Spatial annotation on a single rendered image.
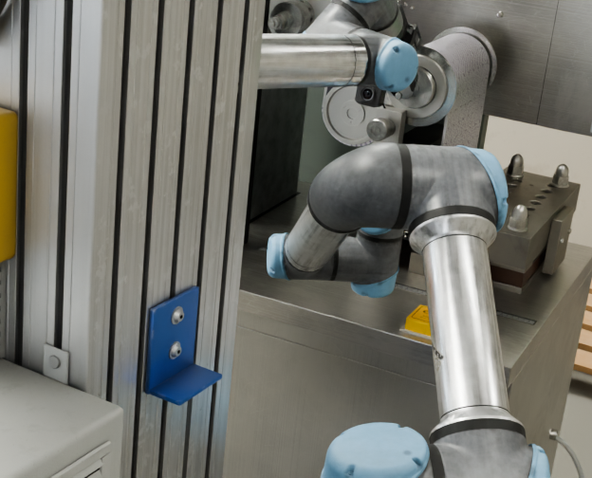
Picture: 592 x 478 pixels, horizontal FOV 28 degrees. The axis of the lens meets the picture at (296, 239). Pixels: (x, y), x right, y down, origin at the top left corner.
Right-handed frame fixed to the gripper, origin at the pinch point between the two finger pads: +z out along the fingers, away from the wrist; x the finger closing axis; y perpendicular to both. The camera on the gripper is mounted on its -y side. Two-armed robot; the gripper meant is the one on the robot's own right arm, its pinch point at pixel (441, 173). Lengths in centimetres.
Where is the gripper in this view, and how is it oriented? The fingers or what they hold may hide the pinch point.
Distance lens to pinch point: 223.5
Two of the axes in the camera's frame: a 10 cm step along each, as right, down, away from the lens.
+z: 4.3, -2.9, 8.6
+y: 1.0, -9.3, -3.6
